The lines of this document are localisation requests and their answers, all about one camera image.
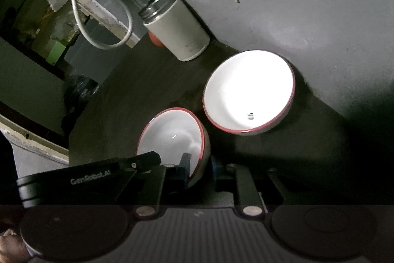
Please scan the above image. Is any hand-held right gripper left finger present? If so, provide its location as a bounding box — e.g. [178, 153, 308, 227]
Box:
[118, 153, 192, 217]

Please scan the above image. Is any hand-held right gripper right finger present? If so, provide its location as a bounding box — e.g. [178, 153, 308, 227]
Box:
[211, 158, 288, 217]

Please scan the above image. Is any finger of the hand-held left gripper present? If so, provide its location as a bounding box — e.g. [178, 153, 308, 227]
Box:
[123, 151, 161, 173]

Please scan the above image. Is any white red-rimmed bowl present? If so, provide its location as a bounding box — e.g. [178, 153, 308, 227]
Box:
[136, 107, 211, 190]

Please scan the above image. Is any white bowl with barcode sticker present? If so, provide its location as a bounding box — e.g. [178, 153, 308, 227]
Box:
[202, 50, 296, 137]

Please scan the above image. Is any person's left forearm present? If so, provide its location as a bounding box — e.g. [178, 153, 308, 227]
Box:
[0, 228, 30, 262]

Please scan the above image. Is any black plastic bag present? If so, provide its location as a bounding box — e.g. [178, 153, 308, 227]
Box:
[63, 75, 99, 131]

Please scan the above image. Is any dark grey cabinet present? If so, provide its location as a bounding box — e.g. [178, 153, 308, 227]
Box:
[62, 4, 148, 83]

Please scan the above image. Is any red tomato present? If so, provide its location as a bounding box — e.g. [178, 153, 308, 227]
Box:
[148, 31, 162, 46]

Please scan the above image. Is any white steel-topped canister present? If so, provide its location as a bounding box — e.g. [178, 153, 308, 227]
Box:
[137, 0, 210, 62]

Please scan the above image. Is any green box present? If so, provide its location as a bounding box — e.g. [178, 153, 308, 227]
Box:
[46, 41, 66, 66]

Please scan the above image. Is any white hose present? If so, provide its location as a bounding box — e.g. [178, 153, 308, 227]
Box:
[71, 0, 134, 50]

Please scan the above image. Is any white door frame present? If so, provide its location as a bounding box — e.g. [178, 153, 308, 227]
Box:
[0, 0, 140, 165]

